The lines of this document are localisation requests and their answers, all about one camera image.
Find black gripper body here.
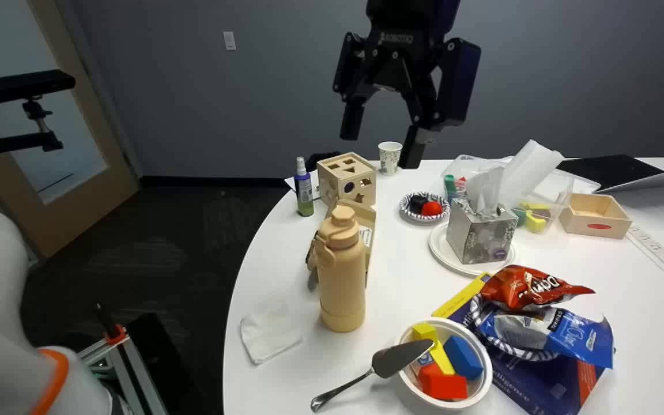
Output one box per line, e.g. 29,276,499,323
332,0,460,129

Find white napkin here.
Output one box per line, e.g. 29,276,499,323
237,302,305,366

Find patterned paper cup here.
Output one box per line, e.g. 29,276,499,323
376,139,406,175

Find wooden shape sorter box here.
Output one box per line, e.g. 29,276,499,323
315,151,377,210

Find small red block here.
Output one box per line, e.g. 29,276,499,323
420,198,448,220

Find small bowl red contents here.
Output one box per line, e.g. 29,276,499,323
397,191,451,227

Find white tissue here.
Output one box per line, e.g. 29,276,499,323
466,163,510,220

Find small spray bottle blue label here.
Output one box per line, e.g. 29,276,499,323
292,154,315,220

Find white round plate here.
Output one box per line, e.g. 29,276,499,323
427,222,521,280

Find grey tissue box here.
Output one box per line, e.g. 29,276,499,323
445,197,521,268

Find yellow-green tape roll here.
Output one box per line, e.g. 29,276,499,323
521,203,554,235

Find beige water bottle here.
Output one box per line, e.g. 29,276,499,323
305,203,373,335

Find long yellow block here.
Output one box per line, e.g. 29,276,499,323
431,275,491,320

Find small wooden tray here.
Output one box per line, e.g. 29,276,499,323
557,191,634,240

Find red chips bag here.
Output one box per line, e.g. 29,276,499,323
476,264,596,313

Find black laptop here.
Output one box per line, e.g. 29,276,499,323
557,152,664,193

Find metal cake server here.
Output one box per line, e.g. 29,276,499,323
309,339,435,412

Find blue block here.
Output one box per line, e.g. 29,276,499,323
442,335,486,380

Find white bowl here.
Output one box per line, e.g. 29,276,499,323
397,316,496,410

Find blue snack bag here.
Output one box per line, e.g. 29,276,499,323
450,295,618,415

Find wooden door with window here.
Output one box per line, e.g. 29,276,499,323
0,0,142,261

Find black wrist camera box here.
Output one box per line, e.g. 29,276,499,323
437,37,482,129

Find aluminium frame rail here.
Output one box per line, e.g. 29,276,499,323
76,301,169,415

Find black camera on stand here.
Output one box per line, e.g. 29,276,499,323
0,68,78,162

